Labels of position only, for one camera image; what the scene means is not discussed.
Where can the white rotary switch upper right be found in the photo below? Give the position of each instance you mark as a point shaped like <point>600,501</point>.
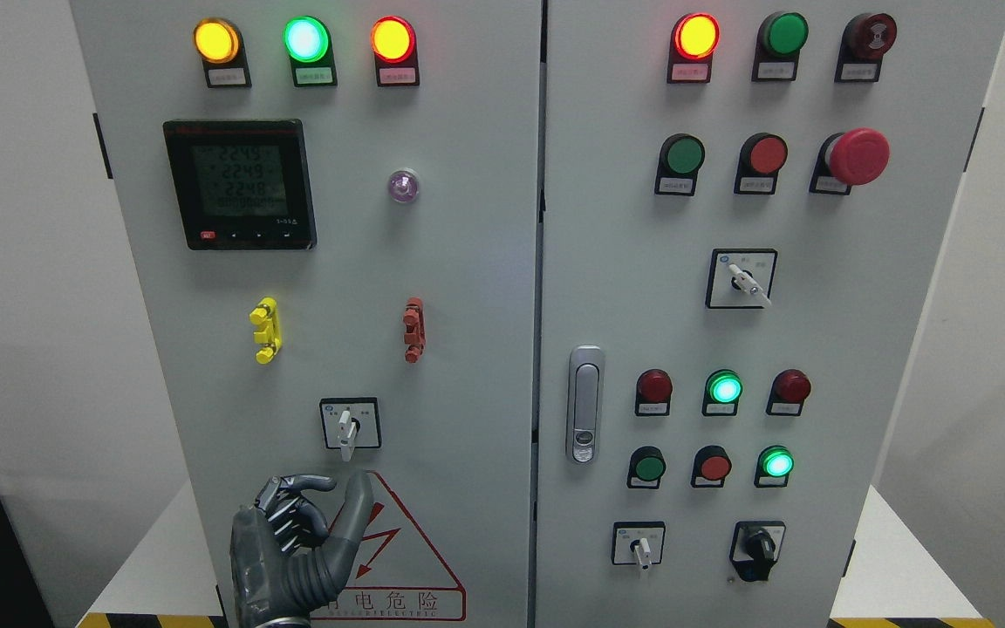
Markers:
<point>740,278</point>

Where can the green lit push button lower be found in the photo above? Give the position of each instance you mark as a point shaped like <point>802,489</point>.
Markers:
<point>773,467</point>

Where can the red high voltage warning sticker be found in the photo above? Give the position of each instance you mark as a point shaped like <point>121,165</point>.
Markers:
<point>399,574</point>

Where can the black digital power meter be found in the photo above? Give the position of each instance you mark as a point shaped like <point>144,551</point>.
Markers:
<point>242,184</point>

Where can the red terminal clip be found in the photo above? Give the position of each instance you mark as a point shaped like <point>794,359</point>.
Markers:
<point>414,336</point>

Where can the white platform with hazard stripe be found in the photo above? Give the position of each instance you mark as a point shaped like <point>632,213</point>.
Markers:
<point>891,580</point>

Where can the grey electrical control cabinet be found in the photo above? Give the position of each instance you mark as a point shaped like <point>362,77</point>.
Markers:
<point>535,131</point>

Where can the red push button upper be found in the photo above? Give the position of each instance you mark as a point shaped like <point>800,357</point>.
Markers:
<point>761,157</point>

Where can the red emergency stop button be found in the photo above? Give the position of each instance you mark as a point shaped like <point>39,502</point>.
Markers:
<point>849,159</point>

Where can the small clear bulb light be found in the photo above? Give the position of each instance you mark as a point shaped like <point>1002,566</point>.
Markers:
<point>404,186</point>

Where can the green lit indicator middle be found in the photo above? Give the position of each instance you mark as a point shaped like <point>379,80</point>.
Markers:
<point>721,394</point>

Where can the white rotary switch door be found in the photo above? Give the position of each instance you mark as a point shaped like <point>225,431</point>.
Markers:
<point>350,424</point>

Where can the green unlit indicator top right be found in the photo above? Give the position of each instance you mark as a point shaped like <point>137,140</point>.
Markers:
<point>780,38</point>

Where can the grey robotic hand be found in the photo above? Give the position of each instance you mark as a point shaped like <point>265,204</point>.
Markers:
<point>286,559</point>

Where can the dark red indicator lower left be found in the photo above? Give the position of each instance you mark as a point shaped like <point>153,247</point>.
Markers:
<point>653,393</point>

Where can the dark red indicator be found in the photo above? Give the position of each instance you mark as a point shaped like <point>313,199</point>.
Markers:
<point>788,393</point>
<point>653,393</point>

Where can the silver door lock handle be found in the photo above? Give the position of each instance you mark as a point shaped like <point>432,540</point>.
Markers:
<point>583,406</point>

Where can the dark red indicator lower right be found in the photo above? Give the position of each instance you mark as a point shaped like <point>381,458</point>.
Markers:
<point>788,393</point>

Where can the red lit indicator right door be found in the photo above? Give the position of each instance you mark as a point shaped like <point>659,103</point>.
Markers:
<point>691,49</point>

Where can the white rotary switch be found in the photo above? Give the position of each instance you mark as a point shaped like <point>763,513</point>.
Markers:
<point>740,278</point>
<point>638,544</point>

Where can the dark red buzzer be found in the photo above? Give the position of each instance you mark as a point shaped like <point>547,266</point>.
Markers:
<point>864,42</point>

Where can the yellow terminal clip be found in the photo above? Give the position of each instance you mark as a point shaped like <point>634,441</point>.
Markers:
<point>267,333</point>

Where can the white rotary switch lower right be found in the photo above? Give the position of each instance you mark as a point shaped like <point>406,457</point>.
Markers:
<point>638,544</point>

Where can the green push button upper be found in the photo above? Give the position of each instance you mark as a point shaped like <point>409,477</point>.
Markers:
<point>679,161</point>

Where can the red push button lower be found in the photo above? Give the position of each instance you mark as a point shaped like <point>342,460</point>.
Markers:
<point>712,466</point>

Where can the black selector knob switch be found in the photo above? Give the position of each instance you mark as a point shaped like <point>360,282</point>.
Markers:
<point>755,547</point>

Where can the red push button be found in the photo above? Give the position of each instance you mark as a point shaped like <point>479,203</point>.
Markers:
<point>761,157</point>
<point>712,466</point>

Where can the green indicator light left door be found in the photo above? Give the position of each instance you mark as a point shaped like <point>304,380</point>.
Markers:
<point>309,45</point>

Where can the yellow indicator light left door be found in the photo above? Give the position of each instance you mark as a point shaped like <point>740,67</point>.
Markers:
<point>223,56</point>

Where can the red indicator light left door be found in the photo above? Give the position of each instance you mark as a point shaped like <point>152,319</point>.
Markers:
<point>393,43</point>

